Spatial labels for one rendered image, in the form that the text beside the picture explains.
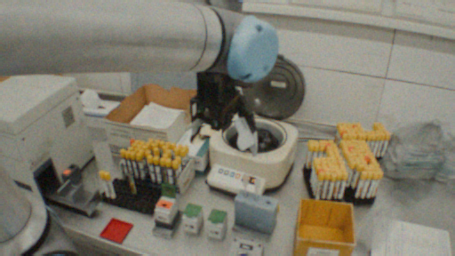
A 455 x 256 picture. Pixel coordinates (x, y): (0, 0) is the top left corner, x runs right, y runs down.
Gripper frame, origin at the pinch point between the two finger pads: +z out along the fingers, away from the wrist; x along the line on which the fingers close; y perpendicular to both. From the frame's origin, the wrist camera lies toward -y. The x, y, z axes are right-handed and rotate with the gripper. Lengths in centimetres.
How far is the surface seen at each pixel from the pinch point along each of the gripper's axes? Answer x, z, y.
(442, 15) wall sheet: 43, -24, -61
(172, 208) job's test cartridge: -10.5, 19.2, 7.7
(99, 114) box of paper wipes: -66, 23, -19
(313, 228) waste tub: 22.5, 24.3, -7.1
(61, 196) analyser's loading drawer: -42, 22, 19
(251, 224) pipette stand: 7.8, 22.7, 0.1
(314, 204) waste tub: 20.9, 16.7, -8.0
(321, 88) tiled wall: 9, 9, -54
